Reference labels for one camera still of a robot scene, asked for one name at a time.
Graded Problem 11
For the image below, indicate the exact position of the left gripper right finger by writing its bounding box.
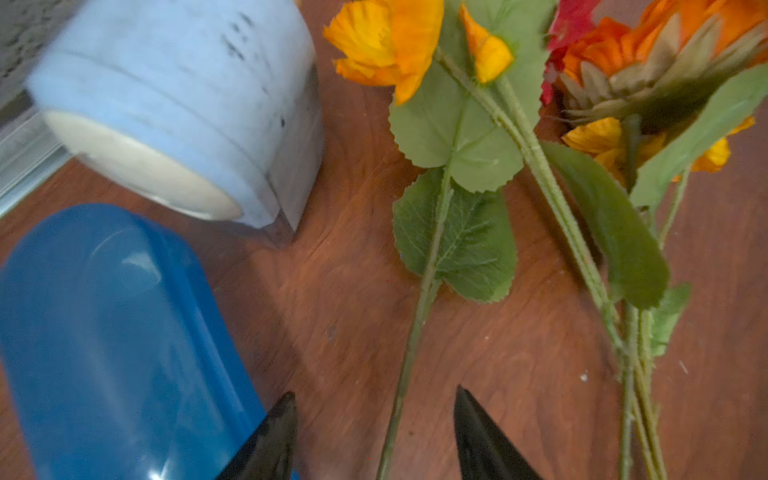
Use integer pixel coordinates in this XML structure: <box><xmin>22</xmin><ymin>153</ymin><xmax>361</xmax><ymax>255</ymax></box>
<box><xmin>453</xmin><ymin>385</ymin><xmax>542</xmax><ymax>480</ymax></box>

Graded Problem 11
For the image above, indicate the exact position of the orange sunflower stem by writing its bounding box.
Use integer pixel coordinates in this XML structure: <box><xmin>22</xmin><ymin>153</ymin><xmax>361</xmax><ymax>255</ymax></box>
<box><xmin>544</xmin><ymin>1</ymin><xmax>767</xmax><ymax>357</ymax></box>

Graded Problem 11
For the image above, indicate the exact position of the orange small flower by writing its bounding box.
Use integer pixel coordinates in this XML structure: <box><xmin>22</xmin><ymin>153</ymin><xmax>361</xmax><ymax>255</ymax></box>
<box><xmin>323</xmin><ymin>1</ymin><xmax>670</xmax><ymax>479</ymax></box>

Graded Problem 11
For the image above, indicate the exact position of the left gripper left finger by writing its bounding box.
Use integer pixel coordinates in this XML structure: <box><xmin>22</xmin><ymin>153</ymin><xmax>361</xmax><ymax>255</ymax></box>
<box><xmin>216</xmin><ymin>392</ymin><xmax>298</xmax><ymax>480</ymax></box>

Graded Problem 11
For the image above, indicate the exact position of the white tape roll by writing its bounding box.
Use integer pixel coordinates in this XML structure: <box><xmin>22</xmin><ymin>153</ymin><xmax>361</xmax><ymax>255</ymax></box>
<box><xmin>26</xmin><ymin>1</ymin><xmax>323</xmax><ymax>229</ymax></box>

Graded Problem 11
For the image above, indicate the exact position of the red sunflower stem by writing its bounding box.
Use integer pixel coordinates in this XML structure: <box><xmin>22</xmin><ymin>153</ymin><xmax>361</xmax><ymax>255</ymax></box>
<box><xmin>540</xmin><ymin>0</ymin><xmax>601</xmax><ymax>106</ymax></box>

